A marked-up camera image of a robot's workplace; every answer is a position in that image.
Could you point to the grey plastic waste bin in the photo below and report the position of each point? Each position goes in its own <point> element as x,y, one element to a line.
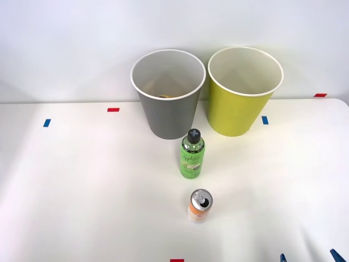
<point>169,117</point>

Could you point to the orange drink can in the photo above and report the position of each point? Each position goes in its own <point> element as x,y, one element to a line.
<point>198,211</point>

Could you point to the yellow label plastic bottle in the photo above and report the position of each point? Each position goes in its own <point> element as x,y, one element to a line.
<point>165,96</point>

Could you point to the yellow-green plastic waste bin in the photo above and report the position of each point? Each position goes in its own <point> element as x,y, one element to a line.
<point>234,112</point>

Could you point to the green label plastic bottle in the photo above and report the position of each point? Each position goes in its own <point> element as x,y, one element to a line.
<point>191,161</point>

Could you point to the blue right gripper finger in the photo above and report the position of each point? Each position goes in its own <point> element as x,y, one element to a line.
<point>283,258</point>
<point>336,256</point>

